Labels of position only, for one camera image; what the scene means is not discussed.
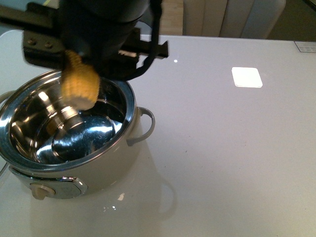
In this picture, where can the table corner label sticker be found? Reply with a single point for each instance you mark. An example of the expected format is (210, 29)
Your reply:
(306, 46)

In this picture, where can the cream electric cooking pot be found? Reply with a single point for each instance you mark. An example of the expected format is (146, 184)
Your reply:
(60, 152)

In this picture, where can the beige chair centre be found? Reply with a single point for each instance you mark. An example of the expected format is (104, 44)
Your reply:
(249, 19)

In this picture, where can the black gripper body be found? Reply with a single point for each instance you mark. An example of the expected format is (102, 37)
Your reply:
(119, 38)

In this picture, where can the yellow corn cob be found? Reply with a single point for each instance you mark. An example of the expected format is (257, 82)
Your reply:
(79, 82)

